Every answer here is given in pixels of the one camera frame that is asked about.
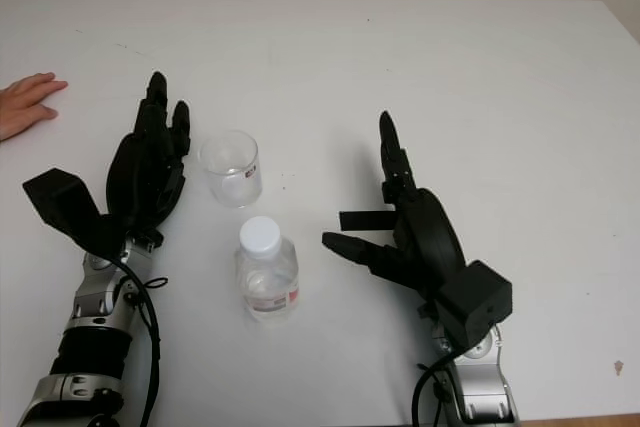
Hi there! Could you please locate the bare person hand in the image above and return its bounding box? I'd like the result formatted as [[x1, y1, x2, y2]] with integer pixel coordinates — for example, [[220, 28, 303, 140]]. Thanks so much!
[[0, 71, 69, 142]]

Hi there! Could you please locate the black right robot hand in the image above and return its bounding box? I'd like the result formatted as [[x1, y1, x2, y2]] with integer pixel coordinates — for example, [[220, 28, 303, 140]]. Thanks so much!
[[322, 110, 469, 306]]

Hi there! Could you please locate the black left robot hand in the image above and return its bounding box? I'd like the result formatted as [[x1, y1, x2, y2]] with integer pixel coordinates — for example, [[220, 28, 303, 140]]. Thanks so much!
[[103, 71, 194, 243]]

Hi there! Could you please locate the clear plastic water bottle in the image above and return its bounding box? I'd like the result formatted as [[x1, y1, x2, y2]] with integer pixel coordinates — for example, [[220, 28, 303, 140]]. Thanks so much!
[[235, 216, 301, 324]]

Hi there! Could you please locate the clear glass cup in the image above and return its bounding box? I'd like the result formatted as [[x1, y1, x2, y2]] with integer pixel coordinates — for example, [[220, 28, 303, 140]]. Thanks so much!
[[199, 129, 264, 209]]

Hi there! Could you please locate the black tape strip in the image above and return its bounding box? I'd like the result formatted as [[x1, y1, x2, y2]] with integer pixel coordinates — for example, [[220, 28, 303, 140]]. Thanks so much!
[[339, 210, 399, 232]]

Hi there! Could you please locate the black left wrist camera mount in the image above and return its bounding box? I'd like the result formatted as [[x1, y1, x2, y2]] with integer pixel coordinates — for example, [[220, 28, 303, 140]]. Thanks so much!
[[22, 167, 131, 261]]

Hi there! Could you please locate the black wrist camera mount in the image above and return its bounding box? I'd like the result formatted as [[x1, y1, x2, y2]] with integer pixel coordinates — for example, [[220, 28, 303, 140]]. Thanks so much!
[[22, 167, 131, 261], [417, 260, 514, 351]]

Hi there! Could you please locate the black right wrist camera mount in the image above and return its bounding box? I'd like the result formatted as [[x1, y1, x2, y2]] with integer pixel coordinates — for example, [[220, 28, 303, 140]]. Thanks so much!
[[417, 260, 514, 351]]

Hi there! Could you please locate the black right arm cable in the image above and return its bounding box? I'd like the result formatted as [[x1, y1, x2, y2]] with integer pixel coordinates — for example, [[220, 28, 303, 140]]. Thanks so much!
[[411, 350, 457, 427]]

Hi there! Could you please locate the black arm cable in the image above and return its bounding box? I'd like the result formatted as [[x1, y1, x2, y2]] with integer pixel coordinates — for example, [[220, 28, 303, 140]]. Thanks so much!
[[107, 255, 170, 427], [411, 350, 457, 427]]

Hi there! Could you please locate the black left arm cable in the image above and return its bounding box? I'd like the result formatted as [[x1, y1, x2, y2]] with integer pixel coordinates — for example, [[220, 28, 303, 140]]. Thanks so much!
[[107, 255, 170, 427]]

